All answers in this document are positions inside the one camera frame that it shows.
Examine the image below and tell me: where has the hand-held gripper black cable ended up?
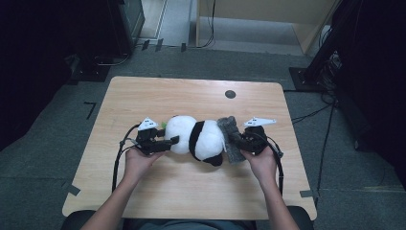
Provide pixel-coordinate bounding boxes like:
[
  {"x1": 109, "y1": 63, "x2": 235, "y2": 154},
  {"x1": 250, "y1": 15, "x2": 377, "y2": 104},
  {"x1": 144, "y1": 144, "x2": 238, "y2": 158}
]
[
  {"x1": 111, "y1": 124, "x2": 142, "y2": 193},
  {"x1": 264, "y1": 135, "x2": 285, "y2": 196}
]

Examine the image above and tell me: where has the black floor base plate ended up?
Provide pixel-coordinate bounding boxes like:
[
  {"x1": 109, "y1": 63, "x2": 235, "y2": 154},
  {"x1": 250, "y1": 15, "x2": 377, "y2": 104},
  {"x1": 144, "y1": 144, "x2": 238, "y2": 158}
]
[{"x1": 68, "y1": 54, "x2": 111, "y2": 84}]

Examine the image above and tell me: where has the long thin black floor cable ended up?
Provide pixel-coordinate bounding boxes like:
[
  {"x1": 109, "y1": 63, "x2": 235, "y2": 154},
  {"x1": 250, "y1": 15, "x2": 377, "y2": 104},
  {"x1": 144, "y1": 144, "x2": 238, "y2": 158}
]
[{"x1": 315, "y1": 102, "x2": 336, "y2": 196}]

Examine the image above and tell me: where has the black metal stand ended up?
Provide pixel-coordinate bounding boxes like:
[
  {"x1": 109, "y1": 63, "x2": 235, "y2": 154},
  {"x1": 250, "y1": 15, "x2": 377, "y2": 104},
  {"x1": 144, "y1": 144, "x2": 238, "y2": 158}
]
[{"x1": 288, "y1": 0, "x2": 363, "y2": 94}]

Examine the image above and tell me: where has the left hand-held gripper black cable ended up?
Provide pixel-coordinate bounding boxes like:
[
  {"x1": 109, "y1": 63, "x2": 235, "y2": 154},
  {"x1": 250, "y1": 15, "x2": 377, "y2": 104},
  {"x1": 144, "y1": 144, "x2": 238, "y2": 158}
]
[{"x1": 111, "y1": 124, "x2": 142, "y2": 193}]

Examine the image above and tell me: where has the grey furry cloth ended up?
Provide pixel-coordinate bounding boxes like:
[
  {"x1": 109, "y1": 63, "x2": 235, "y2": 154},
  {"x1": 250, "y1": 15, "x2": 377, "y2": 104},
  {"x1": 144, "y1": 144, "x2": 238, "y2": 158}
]
[{"x1": 216, "y1": 115, "x2": 247, "y2": 165}]

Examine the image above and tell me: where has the black cabinet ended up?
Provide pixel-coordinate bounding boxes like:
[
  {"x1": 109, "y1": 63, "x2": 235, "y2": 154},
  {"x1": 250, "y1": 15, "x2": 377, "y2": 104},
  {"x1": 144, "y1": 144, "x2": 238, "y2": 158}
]
[{"x1": 106, "y1": 0, "x2": 147, "y2": 57}]

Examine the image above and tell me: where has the person's left hand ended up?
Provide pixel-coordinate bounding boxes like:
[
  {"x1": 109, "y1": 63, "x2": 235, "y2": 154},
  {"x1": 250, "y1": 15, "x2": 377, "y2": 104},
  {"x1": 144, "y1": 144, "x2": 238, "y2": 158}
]
[{"x1": 124, "y1": 148, "x2": 166, "y2": 188}]

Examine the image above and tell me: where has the right hand-held gripper black cable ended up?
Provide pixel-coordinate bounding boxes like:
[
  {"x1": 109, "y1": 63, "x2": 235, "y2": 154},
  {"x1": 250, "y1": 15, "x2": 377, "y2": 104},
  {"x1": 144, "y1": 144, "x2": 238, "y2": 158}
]
[{"x1": 264, "y1": 135, "x2": 285, "y2": 196}]

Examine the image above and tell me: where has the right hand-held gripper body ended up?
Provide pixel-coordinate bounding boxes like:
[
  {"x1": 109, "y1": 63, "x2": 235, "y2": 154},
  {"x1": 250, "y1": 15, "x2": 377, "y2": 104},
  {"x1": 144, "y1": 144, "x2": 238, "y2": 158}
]
[{"x1": 242, "y1": 117, "x2": 278, "y2": 156}]

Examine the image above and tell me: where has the grey floor tape strip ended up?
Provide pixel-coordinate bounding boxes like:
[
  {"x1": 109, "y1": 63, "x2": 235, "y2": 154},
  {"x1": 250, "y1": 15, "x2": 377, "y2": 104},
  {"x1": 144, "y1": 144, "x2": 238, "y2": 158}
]
[
  {"x1": 299, "y1": 189, "x2": 321, "y2": 198},
  {"x1": 61, "y1": 180, "x2": 81, "y2": 196}
]

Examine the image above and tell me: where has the coiled black floor cable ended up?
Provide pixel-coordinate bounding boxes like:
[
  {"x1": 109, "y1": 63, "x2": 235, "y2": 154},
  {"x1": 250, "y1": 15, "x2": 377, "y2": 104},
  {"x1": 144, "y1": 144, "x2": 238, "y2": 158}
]
[{"x1": 93, "y1": 52, "x2": 131, "y2": 67}]

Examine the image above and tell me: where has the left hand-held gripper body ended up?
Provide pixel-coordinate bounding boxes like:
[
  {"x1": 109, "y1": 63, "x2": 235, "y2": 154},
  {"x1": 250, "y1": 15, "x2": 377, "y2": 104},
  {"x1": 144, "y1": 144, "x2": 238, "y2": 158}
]
[{"x1": 135, "y1": 117, "x2": 173, "y2": 156}]

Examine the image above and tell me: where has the short black floor cable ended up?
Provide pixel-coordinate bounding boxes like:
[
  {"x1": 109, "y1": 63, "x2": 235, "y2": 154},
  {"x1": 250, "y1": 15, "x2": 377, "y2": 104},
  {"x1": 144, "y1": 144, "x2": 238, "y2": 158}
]
[{"x1": 290, "y1": 103, "x2": 333, "y2": 125}]

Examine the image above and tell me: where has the hanging black cable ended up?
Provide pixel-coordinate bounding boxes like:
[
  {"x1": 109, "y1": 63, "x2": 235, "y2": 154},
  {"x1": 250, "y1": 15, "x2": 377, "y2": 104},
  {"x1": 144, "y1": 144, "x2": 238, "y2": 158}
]
[{"x1": 195, "y1": 0, "x2": 217, "y2": 50}]

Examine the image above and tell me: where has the person's right hand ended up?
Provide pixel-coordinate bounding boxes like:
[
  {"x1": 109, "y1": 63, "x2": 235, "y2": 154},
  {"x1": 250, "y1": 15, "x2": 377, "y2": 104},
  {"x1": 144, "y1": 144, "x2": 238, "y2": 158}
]
[{"x1": 240, "y1": 146, "x2": 279, "y2": 190}]

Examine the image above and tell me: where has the person's dark clothing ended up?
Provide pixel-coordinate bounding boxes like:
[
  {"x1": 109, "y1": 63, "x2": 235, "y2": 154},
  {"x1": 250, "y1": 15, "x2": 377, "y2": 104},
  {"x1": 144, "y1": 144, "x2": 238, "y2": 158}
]
[{"x1": 123, "y1": 218, "x2": 258, "y2": 230}]

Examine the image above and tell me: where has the panda plush toy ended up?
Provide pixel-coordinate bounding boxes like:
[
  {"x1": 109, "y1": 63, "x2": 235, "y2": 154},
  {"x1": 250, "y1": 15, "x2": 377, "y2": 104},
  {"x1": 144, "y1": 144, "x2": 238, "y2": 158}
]
[{"x1": 161, "y1": 114, "x2": 229, "y2": 168}]

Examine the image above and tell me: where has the light wooden shelf unit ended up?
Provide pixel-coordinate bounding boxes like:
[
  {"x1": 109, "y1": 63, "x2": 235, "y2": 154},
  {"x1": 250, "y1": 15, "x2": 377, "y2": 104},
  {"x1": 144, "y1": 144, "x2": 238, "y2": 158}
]
[{"x1": 195, "y1": 0, "x2": 341, "y2": 56}]

